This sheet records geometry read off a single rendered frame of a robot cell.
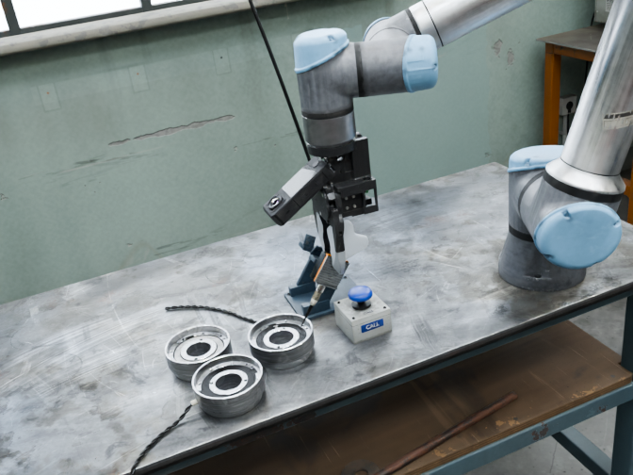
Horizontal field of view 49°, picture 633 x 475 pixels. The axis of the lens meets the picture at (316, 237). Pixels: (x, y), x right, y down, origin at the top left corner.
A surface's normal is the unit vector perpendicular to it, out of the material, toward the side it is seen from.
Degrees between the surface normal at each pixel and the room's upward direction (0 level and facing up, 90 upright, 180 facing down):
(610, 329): 0
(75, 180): 90
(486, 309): 0
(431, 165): 90
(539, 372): 0
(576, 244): 97
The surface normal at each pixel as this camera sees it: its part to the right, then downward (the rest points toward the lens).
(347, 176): 0.35, 0.38
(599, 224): -0.04, 0.56
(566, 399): -0.12, -0.89
